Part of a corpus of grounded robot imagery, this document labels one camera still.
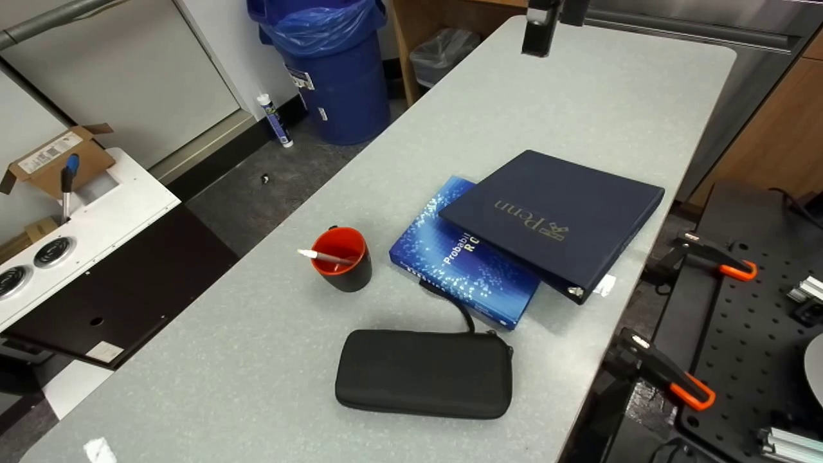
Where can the black zip case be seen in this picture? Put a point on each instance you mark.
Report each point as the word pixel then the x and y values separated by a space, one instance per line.
pixel 424 376

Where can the white and blue caulk tube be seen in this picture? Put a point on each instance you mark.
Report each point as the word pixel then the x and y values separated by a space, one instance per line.
pixel 275 120

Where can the black mug with red inside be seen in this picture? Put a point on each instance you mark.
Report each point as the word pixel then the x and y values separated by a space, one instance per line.
pixel 350 273

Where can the small grey waste bin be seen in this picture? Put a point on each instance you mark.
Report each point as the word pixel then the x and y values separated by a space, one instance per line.
pixel 440 58

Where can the black and orange clamp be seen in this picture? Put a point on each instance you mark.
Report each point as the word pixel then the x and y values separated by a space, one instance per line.
pixel 714 256
pixel 669 373

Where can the white pen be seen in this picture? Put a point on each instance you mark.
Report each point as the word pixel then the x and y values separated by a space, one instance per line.
pixel 325 257

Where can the wooden cabinet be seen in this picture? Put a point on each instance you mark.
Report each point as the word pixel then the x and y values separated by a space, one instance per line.
pixel 771 135

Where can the aluminium profile piece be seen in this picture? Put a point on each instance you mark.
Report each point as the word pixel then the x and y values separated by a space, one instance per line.
pixel 809 297
pixel 791 445

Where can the navy blue binder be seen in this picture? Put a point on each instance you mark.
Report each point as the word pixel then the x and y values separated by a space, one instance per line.
pixel 553 215

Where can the blue book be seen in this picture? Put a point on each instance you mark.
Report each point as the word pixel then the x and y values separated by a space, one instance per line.
pixel 450 267

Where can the open cardboard box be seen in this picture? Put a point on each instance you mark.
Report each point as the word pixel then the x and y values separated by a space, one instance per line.
pixel 54 161

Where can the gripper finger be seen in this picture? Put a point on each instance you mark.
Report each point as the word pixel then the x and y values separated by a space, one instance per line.
pixel 575 11
pixel 539 29

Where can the white stove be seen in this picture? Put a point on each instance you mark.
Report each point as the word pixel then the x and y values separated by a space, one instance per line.
pixel 96 244

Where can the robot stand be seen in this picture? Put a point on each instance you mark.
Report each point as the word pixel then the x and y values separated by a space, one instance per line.
pixel 739 308

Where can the blue trash bin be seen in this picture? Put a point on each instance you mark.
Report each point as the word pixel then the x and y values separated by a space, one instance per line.
pixel 344 77

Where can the white paper scrap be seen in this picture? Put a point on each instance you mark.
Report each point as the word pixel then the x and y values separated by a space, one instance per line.
pixel 99 451

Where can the grey metal bar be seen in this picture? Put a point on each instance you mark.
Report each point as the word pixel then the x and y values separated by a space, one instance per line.
pixel 45 20

